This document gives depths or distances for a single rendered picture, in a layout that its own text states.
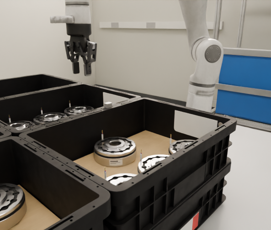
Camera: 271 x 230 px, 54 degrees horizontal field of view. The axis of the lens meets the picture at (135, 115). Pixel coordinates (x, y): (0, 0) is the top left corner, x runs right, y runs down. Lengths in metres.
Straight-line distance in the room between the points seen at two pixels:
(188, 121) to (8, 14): 3.45
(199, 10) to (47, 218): 0.74
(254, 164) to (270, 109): 1.57
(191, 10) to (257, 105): 1.73
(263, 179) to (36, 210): 0.65
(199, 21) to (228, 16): 2.53
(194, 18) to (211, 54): 0.13
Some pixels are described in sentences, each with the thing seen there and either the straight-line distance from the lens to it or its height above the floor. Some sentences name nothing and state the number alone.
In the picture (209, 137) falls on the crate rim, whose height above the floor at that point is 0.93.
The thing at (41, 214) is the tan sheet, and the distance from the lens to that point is 0.52.
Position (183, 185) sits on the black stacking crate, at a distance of 0.52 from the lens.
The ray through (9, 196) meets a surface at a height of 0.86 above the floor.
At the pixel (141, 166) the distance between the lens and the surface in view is 0.56.
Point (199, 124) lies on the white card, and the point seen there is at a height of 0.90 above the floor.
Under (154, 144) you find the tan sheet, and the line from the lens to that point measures 0.73.
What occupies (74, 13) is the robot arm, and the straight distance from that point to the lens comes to 0.84.
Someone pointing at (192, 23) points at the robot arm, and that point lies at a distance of 0.96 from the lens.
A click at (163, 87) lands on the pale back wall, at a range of 3.97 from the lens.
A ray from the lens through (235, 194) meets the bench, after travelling 0.81.
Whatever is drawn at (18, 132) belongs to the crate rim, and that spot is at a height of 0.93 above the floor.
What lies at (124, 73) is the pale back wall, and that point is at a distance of 4.38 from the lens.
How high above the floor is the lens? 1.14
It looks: 19 degrees down
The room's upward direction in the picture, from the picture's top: straight up
